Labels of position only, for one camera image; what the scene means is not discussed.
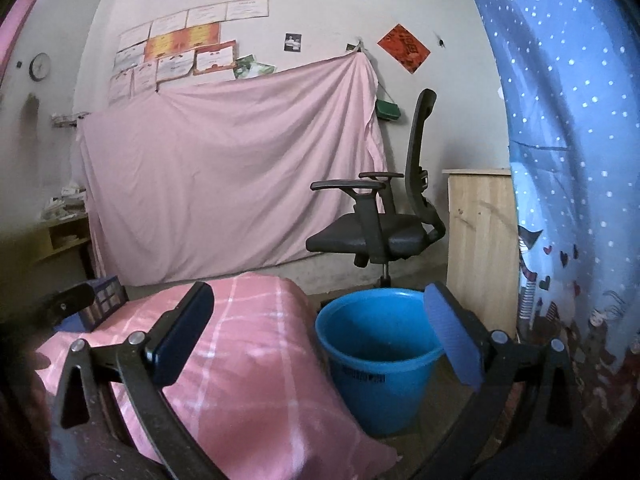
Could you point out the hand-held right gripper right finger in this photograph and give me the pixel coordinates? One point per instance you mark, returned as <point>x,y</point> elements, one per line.
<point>452,340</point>

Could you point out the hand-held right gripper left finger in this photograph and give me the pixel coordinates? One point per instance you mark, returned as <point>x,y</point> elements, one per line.
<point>182,330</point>

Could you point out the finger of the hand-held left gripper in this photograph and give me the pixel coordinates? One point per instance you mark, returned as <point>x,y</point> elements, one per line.
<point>70,302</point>

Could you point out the blue plastic bucket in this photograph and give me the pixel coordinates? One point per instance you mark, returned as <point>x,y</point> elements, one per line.
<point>380,390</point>

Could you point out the person's left hand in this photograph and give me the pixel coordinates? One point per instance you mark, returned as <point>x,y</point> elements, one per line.
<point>41,361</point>

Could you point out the blue printed cardboard box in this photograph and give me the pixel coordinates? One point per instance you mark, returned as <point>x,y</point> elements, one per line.
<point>105,300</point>

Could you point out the yellow wooden shelf desk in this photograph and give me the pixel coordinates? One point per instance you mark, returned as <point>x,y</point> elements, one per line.
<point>62,240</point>

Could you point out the pink checkered cloth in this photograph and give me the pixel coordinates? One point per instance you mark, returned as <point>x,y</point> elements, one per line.
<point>260,360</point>

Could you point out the stack of papers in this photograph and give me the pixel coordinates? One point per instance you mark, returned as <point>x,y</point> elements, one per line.
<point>65,205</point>

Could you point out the light wooden cabinet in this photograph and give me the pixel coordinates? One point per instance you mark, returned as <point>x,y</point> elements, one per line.
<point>480,240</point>

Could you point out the black office chair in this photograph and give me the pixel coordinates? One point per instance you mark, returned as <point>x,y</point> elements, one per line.
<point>370,240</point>

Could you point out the pink hanging sheet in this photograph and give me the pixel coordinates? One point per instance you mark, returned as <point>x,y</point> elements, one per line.
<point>225,175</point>

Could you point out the green hanging pouch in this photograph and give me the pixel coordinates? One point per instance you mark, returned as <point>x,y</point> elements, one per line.
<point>388,110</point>

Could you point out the blue dotted printed curtain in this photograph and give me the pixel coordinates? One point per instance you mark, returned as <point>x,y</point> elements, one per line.
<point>575,110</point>

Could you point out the green photo cards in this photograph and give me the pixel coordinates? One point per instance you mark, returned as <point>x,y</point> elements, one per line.
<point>252,67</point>

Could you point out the pink curtain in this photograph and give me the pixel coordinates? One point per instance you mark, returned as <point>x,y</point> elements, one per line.
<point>15,35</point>

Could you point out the round wall clock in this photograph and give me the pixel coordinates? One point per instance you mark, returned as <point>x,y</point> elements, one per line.
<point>40,67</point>

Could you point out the group of wall certificates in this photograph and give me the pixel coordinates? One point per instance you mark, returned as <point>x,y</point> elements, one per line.
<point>180,40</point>

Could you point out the red diamond wall poster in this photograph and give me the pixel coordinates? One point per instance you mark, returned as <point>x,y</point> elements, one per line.
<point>404,48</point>

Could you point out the small wall photo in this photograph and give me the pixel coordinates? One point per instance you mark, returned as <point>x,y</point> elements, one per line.
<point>293,43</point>

